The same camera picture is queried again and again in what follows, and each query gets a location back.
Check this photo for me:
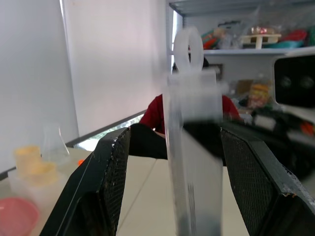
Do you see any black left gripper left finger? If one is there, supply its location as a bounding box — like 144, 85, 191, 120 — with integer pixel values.
39, 127, 131, 236

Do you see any person in red shirt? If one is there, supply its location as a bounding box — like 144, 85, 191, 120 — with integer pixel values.
139, 56, 244, 135

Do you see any teal plastic bowl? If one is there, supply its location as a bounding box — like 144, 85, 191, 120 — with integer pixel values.
263, 40, 305, 49

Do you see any cream wooden toy pallet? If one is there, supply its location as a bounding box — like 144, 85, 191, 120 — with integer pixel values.
241, 32, 282, 49

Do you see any yellow plastic cup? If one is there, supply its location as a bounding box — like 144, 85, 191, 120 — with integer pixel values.
13, 146, 42, 178
29, 161, 59, 187

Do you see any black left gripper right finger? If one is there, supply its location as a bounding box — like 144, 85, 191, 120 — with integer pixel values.
220, 127, 315, 236

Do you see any white translucent plastic tray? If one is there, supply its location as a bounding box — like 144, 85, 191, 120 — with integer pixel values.
7, 169, 72, 213

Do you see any black chair backrest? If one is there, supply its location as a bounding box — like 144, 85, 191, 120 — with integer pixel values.
128, 119, 222, 160

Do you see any pink plastic bowl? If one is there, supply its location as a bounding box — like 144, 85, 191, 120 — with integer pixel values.
0, 197, 40, 236

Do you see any colourful snack bag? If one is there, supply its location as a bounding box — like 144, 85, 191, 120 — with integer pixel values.
249, 82, 273, 109

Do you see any grey metal shelf rack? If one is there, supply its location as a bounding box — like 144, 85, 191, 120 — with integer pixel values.
168, 0, 315, 58

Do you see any brown cardboard box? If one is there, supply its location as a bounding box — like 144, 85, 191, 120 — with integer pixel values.
236, 79, 254, 96

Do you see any orange green toy bundle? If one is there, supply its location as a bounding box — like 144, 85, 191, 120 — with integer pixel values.
201, 28, 223, 50

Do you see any red plastic dish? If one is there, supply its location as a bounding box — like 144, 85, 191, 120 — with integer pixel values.
282, 29, 308, 42

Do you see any clear glass conical flask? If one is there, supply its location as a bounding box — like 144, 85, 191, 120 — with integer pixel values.
40, 122, 71, 165

